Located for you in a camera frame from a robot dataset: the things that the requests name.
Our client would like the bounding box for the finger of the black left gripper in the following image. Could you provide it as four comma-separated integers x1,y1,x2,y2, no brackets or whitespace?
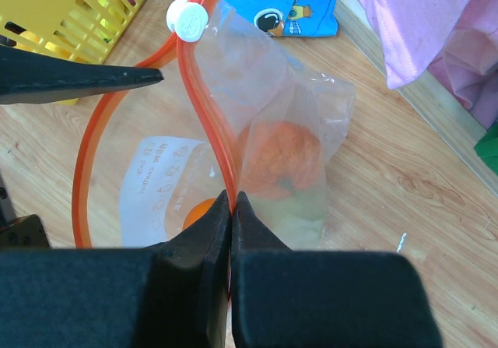
1,46,163,105

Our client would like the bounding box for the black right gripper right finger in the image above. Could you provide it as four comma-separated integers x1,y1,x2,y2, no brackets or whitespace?
231,193,442,347

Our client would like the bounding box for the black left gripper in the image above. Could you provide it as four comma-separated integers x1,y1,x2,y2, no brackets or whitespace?
0,178,51,249

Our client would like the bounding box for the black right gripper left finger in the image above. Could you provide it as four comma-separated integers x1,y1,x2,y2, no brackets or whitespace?
1,192,231,347

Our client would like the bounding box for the green cabbage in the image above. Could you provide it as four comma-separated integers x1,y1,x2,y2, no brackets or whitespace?
248,187,327,249

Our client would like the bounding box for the orange fruit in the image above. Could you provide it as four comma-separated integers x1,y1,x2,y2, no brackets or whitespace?
237,121,324,199
182,198,216,230

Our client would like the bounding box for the clear zip bag orange zipper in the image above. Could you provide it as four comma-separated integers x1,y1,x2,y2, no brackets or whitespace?
72,0,355,248

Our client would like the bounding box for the yellow plastic basket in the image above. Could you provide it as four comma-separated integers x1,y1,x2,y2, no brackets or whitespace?
1,0,145,64

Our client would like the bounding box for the green hanging shirt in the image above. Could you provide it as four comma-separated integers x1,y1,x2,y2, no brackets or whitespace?
474,122,498,174

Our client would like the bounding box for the pink hanging shirt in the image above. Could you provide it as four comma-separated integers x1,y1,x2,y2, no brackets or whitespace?
359,0,497,128

